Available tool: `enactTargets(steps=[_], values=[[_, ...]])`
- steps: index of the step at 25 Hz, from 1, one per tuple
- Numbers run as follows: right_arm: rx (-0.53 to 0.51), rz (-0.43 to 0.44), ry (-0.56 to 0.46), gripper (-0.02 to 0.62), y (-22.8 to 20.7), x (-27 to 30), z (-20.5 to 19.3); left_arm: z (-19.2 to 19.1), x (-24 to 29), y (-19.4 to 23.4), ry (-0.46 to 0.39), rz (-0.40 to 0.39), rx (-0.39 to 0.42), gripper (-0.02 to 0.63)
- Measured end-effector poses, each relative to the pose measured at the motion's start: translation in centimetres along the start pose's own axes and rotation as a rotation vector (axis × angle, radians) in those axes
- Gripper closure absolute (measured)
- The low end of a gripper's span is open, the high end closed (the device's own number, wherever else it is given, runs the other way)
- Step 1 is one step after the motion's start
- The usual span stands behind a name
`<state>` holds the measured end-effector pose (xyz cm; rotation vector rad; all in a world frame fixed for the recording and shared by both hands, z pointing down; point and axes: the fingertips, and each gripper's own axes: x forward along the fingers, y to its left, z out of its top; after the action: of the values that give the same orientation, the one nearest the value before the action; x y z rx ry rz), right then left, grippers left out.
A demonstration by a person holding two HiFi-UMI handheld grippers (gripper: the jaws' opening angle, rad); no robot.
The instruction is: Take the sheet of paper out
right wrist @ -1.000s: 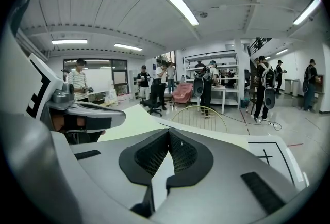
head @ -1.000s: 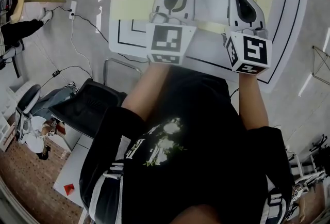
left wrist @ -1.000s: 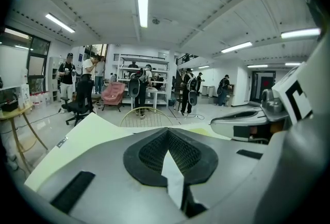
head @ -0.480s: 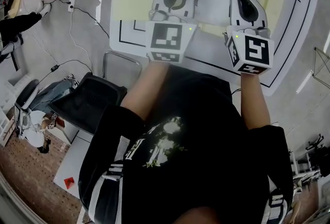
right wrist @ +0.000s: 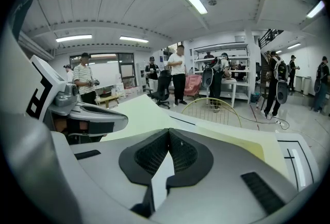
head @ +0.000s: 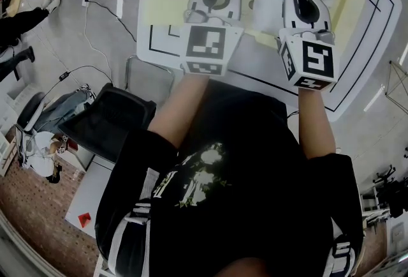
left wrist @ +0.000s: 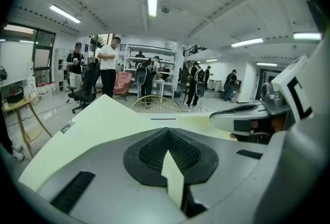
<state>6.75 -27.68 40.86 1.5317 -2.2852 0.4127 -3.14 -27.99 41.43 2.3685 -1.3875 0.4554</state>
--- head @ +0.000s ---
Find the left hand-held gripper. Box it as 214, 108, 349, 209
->
178, 0, 246, 77

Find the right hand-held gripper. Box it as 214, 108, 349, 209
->
277, 0, 339, 92

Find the person's left forearm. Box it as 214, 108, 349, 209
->
148, 73, 212, 149

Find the person's right forearm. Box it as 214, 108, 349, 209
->
298, 87, 337, 161

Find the white table with black lines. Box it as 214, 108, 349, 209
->
135, 0, 404, 124

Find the person's black printed t-shirt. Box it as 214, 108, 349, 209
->
94, 87, 365, 277

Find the black office chair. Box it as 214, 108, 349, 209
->
58, 54, 176, 165

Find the grey cabinet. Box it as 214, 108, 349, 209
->
64, 154, 117, 240

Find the red triangular block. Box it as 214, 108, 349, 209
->
78, 211, 92, 229

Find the black floor cable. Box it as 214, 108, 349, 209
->
84, 0, 138, 44

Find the black wire frame stand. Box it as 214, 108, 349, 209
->
384, 60, 408, 108

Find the black power adapter cable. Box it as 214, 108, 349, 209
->
44, 64, 113, 101

